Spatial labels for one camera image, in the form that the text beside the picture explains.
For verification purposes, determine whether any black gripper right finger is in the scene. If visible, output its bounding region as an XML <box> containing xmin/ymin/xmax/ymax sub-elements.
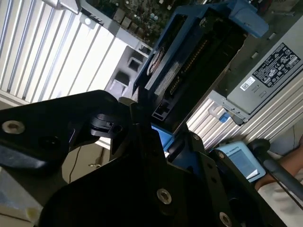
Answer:
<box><xmin>165</xmin><ymin>129</ymin><xmax>287</xmax><ymax>227</ymax></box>

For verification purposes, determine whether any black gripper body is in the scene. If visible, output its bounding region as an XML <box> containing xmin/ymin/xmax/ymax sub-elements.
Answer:
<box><xmin>39</xmin><ymin>158</ymin><xmax>214</xmax><ymax>227</ymax></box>

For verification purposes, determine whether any hard disk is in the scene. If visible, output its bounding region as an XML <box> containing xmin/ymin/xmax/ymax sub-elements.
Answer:
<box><xmin>132</xmin><ymin>0</ymin><xmax>269</xmax><ymax>154</ymax></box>

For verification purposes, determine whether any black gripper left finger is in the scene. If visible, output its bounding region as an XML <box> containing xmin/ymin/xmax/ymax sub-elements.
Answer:
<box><xmin>0</xmin><ymin>89</ymin><xmax>183</xmax><ymax>213</ymax></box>

